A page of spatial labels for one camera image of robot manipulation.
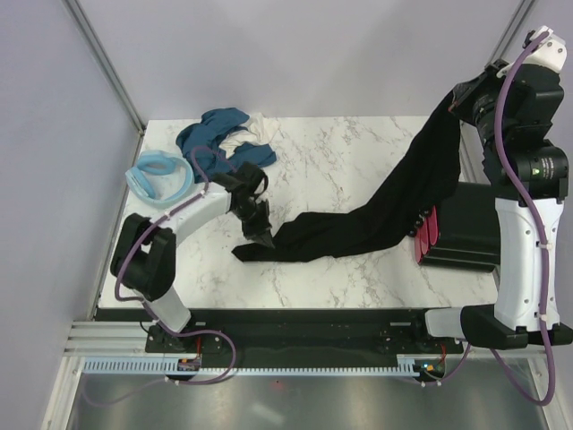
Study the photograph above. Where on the black and pink drawer box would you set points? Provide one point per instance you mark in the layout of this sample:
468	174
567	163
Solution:
461	233

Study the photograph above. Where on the blue t shirt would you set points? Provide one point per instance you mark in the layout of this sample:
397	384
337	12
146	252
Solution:
199	142

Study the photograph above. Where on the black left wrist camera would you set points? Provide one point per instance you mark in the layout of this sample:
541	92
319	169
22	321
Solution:
255	179

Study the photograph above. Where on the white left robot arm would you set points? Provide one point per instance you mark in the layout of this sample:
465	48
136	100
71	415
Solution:
144	259

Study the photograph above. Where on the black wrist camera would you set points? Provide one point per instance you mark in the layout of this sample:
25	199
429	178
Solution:
550	53
255	179

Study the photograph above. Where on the aluminium frame rail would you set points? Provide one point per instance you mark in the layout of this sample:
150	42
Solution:
382	338

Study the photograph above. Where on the white t shirt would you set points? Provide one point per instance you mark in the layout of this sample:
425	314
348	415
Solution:
257	130

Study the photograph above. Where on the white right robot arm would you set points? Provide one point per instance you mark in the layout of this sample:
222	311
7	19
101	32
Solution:
526	289

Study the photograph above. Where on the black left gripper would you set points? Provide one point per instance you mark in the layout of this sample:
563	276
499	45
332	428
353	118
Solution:
263	226

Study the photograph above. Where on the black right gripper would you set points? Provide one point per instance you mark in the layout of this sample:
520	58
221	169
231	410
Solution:
466	92

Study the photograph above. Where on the white slotted cable duct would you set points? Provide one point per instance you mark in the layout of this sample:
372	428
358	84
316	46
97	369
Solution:
173	366

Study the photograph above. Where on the black t shirt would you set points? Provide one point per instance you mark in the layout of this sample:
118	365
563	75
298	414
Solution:
426	175

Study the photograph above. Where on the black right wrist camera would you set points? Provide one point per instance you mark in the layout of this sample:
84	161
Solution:
550	53

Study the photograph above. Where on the light blue ring toy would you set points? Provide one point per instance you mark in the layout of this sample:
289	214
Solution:
160	179

